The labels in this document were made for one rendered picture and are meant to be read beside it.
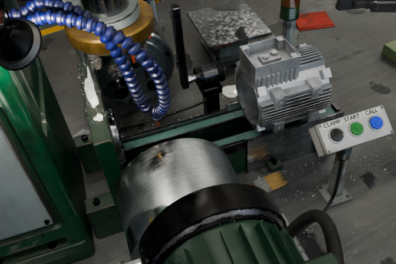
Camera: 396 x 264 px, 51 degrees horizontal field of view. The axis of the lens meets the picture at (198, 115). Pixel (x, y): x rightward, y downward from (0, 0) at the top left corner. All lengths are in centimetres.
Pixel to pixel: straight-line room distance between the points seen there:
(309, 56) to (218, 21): 60
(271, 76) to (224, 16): 65
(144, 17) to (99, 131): 25
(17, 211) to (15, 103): 28
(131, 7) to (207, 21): 81
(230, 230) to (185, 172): 31
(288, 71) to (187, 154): 39
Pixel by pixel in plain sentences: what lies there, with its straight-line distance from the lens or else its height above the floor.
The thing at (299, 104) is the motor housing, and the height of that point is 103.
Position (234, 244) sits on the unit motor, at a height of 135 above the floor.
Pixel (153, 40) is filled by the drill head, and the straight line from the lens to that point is 118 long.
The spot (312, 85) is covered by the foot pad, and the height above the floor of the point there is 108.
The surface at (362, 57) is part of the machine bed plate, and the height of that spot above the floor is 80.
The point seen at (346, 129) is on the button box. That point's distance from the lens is 99.
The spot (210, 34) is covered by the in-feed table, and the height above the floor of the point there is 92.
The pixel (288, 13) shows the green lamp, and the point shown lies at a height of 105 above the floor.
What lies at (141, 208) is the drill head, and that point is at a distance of 76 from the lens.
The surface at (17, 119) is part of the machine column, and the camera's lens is 78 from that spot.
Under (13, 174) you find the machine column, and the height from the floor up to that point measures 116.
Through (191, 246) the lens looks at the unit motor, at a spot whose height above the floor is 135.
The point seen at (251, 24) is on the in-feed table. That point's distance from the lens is 160.
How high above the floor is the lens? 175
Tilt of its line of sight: 43 degrees down
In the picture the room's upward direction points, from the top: 6 degrees counter-clockwise
